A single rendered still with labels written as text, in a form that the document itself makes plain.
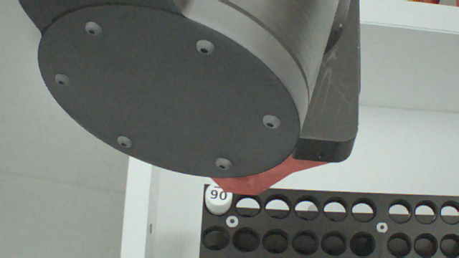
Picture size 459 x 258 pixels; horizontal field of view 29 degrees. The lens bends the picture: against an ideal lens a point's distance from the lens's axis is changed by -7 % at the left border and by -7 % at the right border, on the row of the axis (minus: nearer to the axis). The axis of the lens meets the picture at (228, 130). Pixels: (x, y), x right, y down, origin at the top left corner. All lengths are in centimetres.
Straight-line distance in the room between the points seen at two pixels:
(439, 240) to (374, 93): 12
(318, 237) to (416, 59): 12
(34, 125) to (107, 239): 22
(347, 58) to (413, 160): 25
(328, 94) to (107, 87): 11
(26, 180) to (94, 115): 125
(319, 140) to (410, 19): 21
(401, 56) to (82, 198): 98
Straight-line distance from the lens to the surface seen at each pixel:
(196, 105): 19
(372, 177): 54
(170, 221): 52
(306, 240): 48
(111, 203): 143
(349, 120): 29
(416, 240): 46
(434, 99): 55
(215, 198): 45
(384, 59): 51
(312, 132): 29
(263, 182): 37
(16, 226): 143
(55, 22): 18
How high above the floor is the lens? 133
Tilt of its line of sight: 65 degrees down
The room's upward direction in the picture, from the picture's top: 4 degrees clockwise
